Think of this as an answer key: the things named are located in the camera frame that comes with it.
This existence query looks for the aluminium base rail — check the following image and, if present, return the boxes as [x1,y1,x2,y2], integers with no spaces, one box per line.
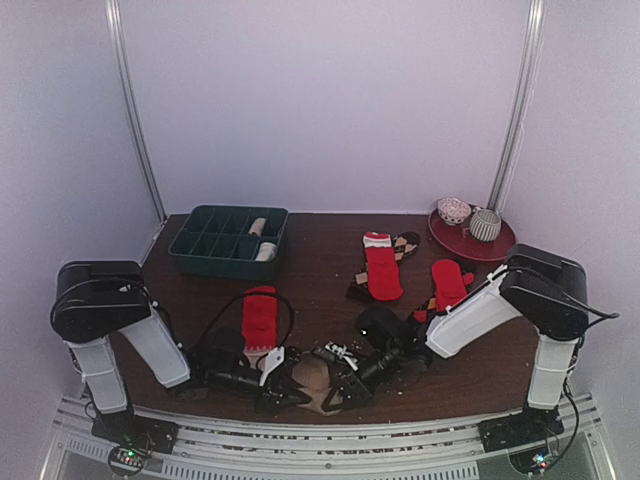
[36,394,622,479]

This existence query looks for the red sock with white cuff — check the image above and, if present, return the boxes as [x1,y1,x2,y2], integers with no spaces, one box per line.
[363,232,404,302]

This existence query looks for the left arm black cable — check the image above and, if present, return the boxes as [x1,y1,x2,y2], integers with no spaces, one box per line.
[197,292,296,351]

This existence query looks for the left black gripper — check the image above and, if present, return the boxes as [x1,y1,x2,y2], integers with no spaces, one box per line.
[208,365,311,416]

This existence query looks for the green divided organizer tray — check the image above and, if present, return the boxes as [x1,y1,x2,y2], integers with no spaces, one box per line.
[168,205,289,282]

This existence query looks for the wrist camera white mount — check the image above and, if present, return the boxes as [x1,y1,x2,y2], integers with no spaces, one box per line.
[311,342,359,371]
[259,347,301,387]

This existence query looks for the left aluminium frame post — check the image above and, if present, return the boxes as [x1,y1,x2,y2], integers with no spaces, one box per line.
[105,0,167,224]

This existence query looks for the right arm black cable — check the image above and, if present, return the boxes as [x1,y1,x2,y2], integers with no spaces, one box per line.
[559,294,621,451]

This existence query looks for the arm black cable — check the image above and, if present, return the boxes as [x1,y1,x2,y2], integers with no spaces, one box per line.
[559,294,621,451]
[197,292,296,351]

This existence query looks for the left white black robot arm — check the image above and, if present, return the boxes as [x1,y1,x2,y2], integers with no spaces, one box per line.
[50,261,311,444]

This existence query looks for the red plate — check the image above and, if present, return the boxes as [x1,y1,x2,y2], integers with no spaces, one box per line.
[428,210,516,263]

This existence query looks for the aluminium frame post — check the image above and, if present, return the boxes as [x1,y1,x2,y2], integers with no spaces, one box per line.
[487,0,546,215]
[105,0,167,224]

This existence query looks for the red sock on right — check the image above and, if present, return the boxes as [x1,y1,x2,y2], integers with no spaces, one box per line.
[431,259,475,312]

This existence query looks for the right aluminium frame post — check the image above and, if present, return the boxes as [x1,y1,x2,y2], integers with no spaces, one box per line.
[487,0,546,215]

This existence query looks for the beige sock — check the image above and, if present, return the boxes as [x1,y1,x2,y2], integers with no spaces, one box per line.
[292,352,341,416]
[247,217,267,236]

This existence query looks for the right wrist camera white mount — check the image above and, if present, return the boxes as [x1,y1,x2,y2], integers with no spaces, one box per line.
[311,342,359,371]

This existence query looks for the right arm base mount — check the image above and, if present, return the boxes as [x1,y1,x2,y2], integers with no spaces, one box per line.
[478,408,564,475]

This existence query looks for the argyle sock at back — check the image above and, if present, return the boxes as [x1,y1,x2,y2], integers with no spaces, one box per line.
[346,231,421,303]

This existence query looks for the white dotted bowl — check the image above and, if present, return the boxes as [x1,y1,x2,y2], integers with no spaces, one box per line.
[437,197,472,226]

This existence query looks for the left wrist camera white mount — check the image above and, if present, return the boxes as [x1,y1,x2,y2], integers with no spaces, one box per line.
[259,347,301,387]

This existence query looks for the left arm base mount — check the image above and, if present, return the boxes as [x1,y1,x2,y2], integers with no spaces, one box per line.
[91,411,179,478]

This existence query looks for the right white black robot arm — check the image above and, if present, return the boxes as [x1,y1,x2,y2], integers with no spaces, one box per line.
[321,244,589,442]

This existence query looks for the red sock near left arm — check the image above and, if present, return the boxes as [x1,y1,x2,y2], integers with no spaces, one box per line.
[242,286,278,354]

